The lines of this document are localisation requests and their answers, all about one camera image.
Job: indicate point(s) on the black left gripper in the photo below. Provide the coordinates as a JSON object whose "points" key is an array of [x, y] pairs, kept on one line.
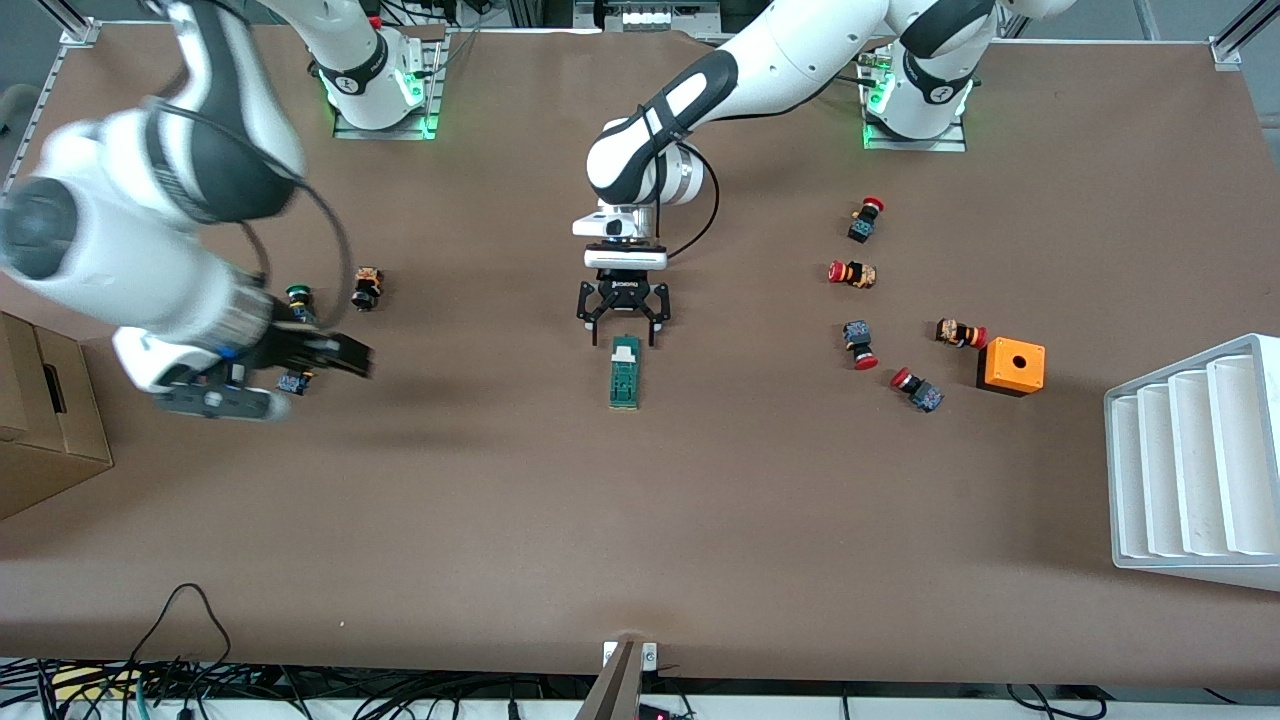
{"points": [[624, 290]]}

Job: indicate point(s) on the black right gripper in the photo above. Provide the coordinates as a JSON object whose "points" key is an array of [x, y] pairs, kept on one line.
{"points": [[296, 345]]}

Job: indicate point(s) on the green knife load switch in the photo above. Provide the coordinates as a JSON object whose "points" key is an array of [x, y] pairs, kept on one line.
{"points": [[626, 385]]}

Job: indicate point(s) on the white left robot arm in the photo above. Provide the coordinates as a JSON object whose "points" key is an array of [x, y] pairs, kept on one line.
{"points": [[760, 60]]}

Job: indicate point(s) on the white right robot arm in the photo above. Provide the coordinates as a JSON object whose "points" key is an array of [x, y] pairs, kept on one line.
{"points": [[110, 240]]}

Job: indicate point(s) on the green button blue contact block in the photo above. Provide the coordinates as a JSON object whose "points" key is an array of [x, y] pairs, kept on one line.
{"points": [[292, 382], [297, 292]]}

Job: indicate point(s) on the black button orange contact block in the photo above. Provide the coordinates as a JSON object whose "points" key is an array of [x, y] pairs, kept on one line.
{"points": [[366, 292]]}

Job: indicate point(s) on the brown table cover sheet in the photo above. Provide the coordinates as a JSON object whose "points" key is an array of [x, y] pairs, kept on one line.
{"points": [[640, 520]]}

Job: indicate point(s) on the red button blue contact block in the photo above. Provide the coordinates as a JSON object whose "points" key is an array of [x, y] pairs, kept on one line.
{"points": [[862, 228], [857, 335], [925, 397]]}

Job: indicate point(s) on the red button orange contact block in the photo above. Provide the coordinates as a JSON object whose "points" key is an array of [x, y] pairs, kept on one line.
{"points": [[858, 274], [955, 332]]}

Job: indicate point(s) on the white light bar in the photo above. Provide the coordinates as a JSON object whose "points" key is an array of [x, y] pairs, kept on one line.
{"points": [[650, 15]]}

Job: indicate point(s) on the brown cardboard box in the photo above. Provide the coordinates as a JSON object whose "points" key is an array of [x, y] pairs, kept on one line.
{"points": [[50, 450]]}

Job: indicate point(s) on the black device red light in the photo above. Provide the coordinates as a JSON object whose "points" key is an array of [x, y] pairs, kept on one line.
{"points": [[660, 713]]}

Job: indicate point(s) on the white stepped rack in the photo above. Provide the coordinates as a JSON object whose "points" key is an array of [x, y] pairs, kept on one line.
{"points": [[1190, 470]]}

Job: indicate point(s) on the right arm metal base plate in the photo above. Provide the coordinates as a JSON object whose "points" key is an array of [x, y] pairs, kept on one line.
{"points": [[385, 134]]}

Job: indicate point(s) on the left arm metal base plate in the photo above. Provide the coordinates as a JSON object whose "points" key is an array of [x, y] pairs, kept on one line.
{"points": [[915, 145]]}

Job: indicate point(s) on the silver post bracket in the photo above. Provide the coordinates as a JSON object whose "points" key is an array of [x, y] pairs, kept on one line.
{"points": [[650, 656]]}

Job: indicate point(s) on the brown camera stand post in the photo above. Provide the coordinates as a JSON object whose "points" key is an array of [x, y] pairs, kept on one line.
{"points": [[615, 690]]}

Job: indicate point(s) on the orange button enclosure box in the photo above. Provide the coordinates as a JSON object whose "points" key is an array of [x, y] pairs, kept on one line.
{"points": [[1005, 375]]}

